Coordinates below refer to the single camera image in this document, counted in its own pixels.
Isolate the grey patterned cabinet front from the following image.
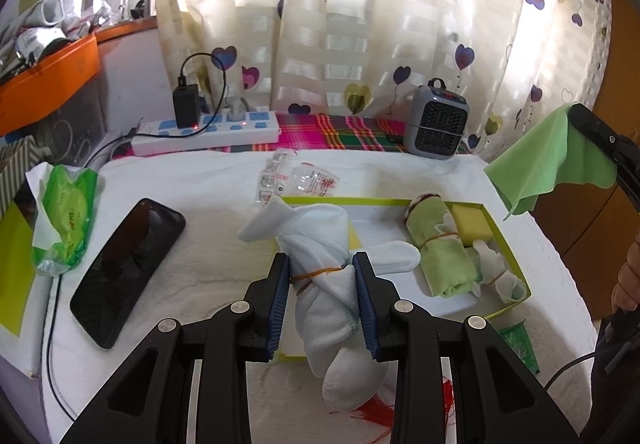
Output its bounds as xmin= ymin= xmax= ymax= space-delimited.
xmin=0 ymin=74 xmax=121 ymax=185

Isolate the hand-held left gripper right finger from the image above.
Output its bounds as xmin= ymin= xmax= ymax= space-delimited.
xmin=351 ymin=250 xmax=581 ymax=444

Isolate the grey striped gift box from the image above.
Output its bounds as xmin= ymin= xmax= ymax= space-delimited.
xmin=0 ymin=134 xmax=51 ymax=220

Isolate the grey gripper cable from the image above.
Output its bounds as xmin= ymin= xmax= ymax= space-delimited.
xmin=542 ymin=349 xmax=598 ymax=391

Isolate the lime green cardboard box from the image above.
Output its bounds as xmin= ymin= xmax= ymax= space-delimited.
xmin=272 ymin=195 xmax=532 ymax=364

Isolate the black charger adapter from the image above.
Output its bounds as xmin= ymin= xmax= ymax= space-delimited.
xmin=172 ymin=83 xmax=201 ymax=129

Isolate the brown wooden wardrobe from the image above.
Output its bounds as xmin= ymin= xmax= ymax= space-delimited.
xmin=530 ymin=0 xmax=640 ymax=320

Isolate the white blue power strip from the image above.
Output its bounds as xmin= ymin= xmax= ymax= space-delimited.
xmin=129 ymin=110 xmax=282 ymax=157

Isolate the grey portable heater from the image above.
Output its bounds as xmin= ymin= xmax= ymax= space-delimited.
xmin=404 ymin=78 xmax=472 ymax=159

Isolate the black smartphone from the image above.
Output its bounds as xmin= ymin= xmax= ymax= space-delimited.
xmin=70 ymin=197 xmax=187 ymax=350

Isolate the green tissue pack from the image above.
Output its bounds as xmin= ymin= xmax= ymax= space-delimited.
xmin=27 ymin=163 xmax=99 ymax=277

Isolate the cluttered household items pile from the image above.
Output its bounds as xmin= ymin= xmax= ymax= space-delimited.
xmin=0 ymin=0 xmax=146 ymax=78

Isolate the dark green wipes packet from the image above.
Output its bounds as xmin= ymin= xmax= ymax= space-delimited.
xmin=497 ymin=319 xmax=542 ymax=375

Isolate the red tassel knot ornament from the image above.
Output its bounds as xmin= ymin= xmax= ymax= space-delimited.
xmin=352 ymin=366 xmax=457 ymax=427

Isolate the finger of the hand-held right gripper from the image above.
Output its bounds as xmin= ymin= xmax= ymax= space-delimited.
xmin=569 ymin=103 xmax=640 ymax=212

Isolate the clear packet with red print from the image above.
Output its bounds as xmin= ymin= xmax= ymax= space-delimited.
xmin=292 ymin=163 xmax=341 ymax=197

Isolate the person's right hand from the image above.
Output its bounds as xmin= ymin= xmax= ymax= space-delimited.
xmin=611 ymin=244 xmax=640 ymax=314

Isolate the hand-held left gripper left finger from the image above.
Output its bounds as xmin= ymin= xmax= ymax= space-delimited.
xmin=60 ymin=251 xmax=292 ymax=444

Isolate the pink plaid blanket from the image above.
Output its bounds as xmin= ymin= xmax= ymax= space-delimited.
xmin=112 ymin=113 xmax=481 ymax=156

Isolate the clear plastic sachet strip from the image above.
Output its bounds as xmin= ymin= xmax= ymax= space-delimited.
xmin=257 ymin=150 xmax=301 ymax=207

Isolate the green towel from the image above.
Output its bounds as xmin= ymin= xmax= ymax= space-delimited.
xmin=404 ymin=193 xmax=478 ymax=297

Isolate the small white mint sock bundle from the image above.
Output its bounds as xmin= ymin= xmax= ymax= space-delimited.
xmin=470 ymin=239 xmax=529 ymax=301

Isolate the white plug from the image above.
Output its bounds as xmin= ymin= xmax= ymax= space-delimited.
xmin=224 ymin=96 xmax=252 ymax=122

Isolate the black charging cable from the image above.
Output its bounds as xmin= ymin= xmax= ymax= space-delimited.
xmin=45 ymin=53 xmax=228 ymax=412

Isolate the lime green box lid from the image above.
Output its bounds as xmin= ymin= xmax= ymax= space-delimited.
xmin=0 ymin=197 xmax=41 ymax=340

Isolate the large white sock bundle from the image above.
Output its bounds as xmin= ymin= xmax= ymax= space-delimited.
xmin=237 ymin=197 xmax=421 ymax=412

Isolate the light green cleaning cloth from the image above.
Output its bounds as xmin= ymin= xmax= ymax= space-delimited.
xmin=483 ymin=104 xmax=618 ymax=221

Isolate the orange tray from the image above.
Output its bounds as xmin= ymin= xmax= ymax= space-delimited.
xmin=0 ymin=32 xmax=100 ymax=137

